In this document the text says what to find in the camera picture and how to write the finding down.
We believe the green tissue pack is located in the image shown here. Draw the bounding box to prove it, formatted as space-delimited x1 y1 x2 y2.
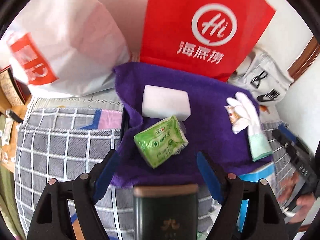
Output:
134 115 189 168

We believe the white rubber glove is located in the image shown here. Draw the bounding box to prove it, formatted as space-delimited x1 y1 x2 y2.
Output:
226 92 272 161

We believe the small snack packet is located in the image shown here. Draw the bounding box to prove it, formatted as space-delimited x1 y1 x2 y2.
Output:
224 105 241 125

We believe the white sponge block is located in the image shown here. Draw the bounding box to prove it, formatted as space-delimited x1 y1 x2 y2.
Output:
142 85 191 121

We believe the white Miniso plastic bag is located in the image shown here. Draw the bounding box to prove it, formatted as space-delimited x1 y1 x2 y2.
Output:
1 0 130 98

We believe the grey Nike waist bag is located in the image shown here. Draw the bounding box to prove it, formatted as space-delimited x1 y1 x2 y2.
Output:
228 47 294 107

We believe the brown framed picture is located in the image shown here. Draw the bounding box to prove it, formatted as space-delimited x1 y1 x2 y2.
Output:
1 66 31 106

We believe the dark green tea tin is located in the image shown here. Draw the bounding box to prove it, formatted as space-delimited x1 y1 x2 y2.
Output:
133 184 199 240

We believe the person's right hand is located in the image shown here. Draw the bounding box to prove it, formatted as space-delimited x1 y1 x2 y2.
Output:
277 172 316 224

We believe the brown wooden door frame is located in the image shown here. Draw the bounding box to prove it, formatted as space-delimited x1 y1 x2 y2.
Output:
288 36 320 82

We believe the blue wet wipes pack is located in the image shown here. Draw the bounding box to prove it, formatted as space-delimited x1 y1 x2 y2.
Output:
237 162 277 232

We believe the grey checkered cloth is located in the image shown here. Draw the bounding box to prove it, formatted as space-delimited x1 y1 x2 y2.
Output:
15 90 294 239

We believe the purple towel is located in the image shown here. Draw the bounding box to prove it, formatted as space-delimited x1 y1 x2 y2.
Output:
112 62 272 187

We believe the red paper shopping bag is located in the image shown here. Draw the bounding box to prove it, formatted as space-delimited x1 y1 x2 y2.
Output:
140 0 275 82

